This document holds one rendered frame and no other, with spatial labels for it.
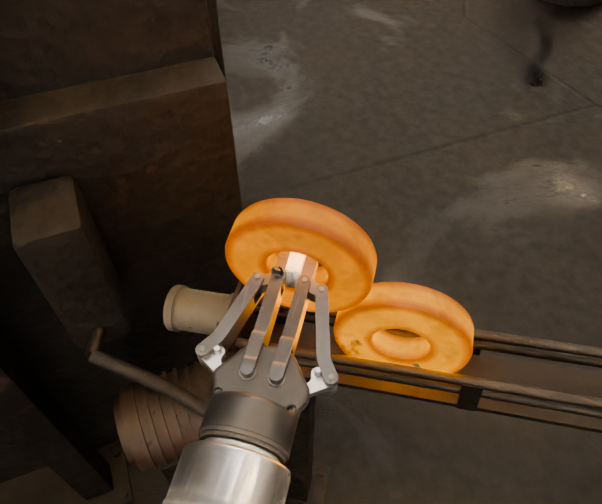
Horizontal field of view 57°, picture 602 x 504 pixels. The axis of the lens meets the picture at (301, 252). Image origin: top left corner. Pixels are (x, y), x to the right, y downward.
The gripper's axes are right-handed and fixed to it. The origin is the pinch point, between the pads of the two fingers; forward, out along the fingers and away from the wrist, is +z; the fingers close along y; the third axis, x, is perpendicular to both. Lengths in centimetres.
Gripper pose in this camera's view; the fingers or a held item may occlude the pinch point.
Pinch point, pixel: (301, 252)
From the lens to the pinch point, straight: 55.2
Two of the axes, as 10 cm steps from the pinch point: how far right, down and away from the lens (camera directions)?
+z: 2.3, -7.9, 5.7
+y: 9.7, 1.8, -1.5
